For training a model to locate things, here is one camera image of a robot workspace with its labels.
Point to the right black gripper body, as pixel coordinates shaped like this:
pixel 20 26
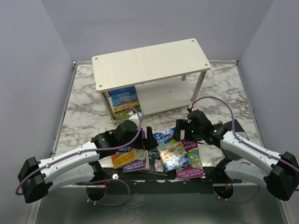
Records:
pixel 193 134

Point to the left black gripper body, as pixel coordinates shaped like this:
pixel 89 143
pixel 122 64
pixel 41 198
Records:
pixel 140 143

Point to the orange 130-Storey Treehouse book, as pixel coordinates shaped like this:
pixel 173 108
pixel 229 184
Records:
pixel 123 156

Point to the blue 91-Storey Treehouse book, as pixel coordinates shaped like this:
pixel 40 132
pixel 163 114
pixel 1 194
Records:
pixel 172 152

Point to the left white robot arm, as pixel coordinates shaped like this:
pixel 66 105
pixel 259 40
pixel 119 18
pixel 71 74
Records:
pixel 81 165

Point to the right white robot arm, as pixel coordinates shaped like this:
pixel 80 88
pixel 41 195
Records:
pixel 278 173

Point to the Little Women dark book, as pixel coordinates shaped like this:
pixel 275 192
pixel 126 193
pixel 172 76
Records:
pixel 155 162

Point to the black notebook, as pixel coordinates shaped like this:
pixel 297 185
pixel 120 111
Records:
pixel 237 125

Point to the Animal Farm blue book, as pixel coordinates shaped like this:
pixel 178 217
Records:
pixel 123 99

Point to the purple 117-Storey Treehouse book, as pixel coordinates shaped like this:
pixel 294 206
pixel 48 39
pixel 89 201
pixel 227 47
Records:
pixel 194 169

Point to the grey rectangular case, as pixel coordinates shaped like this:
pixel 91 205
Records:
pixel 242 135

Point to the white two-tier wooden shelf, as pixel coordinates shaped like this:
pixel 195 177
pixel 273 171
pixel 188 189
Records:
pixel 166 76

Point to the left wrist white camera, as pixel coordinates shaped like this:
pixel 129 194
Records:
pixel 134 117

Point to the wrist white camera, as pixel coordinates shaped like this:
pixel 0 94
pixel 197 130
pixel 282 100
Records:
pixel 191 108
pixel 134 117

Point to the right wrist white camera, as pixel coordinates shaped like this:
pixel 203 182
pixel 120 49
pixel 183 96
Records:
pixel 191 108

